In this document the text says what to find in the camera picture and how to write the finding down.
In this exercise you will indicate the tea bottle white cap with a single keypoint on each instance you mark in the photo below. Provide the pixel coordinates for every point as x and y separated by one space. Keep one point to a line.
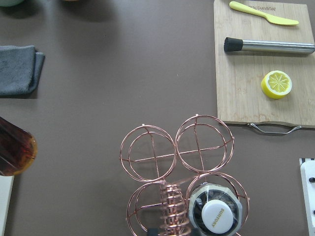
215 210
18 149

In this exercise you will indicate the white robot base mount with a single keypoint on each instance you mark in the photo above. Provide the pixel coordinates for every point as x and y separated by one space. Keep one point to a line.
307 170

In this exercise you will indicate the cream rectangular tray plate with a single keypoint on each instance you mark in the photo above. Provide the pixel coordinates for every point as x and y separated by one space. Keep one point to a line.
6 184

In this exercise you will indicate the yellow plastic knife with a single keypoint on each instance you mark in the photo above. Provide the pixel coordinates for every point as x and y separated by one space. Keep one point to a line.
270 18

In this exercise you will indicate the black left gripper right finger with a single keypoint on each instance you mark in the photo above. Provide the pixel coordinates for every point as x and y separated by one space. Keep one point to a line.
195 232

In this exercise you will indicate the grey folded cloth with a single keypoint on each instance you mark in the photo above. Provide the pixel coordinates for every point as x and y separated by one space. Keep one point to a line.
20 69

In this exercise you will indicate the half lemon slice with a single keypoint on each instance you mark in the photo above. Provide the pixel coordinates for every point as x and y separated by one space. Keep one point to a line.
276 84

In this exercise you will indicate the bamboo cutting board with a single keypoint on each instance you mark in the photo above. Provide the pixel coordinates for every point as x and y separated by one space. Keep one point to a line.
240 99

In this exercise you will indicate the green bowl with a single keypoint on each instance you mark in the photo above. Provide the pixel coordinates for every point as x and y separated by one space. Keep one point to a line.
10 3

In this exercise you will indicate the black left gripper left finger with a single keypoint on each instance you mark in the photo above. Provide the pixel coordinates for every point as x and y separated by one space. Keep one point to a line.
153 232

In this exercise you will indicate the copper wire bottle basket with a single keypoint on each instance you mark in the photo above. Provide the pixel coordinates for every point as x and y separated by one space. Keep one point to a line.
168 168

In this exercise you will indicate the steel muddler black tip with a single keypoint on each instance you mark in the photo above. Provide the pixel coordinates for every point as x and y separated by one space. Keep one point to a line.
237 45

